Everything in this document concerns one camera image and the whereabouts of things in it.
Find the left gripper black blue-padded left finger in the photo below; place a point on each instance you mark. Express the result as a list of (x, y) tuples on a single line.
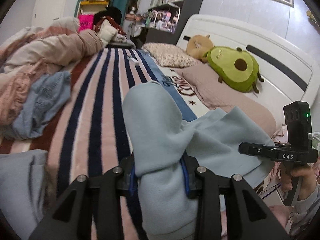
[(90, 203)]

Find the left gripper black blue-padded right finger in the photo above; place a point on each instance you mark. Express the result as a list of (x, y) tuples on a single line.
[(248, 217)]

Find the light blue fleece pants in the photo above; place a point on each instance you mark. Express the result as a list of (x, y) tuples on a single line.
[(160, 137)]

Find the striped Diet Coke blanket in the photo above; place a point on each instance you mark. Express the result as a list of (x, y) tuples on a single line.
[(88, 134)]

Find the pink ribbed pillow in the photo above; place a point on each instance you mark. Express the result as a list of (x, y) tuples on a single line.
[(213, 94)]

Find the white bed headboard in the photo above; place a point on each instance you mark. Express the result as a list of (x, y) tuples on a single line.
[(290, 74)]

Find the green avocado plush toy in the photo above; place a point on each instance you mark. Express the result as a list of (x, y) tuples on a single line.
[(235, 67)]

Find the blue denim garment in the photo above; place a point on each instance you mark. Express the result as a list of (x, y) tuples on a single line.
[(46, 97)]

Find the floral pillow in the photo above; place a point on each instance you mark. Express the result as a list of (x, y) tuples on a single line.
[(169, 55)]

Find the tan round plush toy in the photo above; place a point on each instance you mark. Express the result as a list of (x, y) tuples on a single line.
[(198, 47)]

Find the white puffer jacket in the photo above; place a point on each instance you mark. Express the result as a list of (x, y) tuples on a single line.
[(110, 33)]

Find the pink crumpled duvet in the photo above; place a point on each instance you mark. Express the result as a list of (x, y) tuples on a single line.
[(34, 51)]

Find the pink shopping bag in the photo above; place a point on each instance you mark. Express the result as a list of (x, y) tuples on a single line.
[(86, 22)]

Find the yellow shelf cabinet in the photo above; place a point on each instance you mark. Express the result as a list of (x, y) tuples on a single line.
[(91, 7)]

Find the white door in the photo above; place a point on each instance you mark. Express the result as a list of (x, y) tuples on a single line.
[(47, 11)]

